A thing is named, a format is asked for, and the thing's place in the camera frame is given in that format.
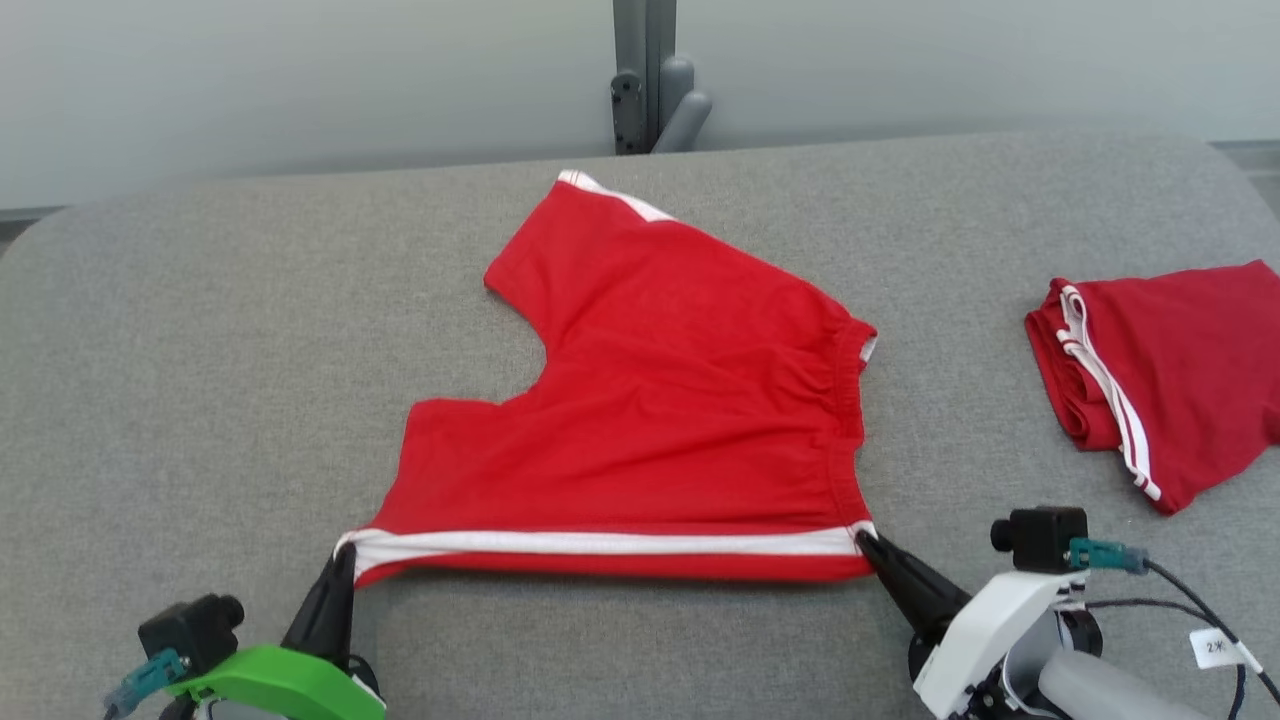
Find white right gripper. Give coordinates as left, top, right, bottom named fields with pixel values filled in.
left=857, top=533, right=1086, bottom=720

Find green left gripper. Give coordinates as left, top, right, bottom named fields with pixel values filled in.
left=165, top=546, right=386, bottom=720

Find red shorts with white stripes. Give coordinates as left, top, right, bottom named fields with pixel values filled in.
left=335, top=170, right=881, bottom=589

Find red shirt with white trim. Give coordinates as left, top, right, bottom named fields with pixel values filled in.
left=1025, top=260, right=1280, bottom=516

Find dark grey hinge plate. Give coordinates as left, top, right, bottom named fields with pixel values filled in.
left=611, top=70, right=646, bottom=156

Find white cable label tag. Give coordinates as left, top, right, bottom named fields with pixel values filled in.
left=1190, top=628, right=1263, bottom=673

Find grey wall skirting rail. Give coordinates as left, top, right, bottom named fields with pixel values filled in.
left=1210, top=140, right=1280, bottom=216
left=0, top=203, right=71, bottom=241

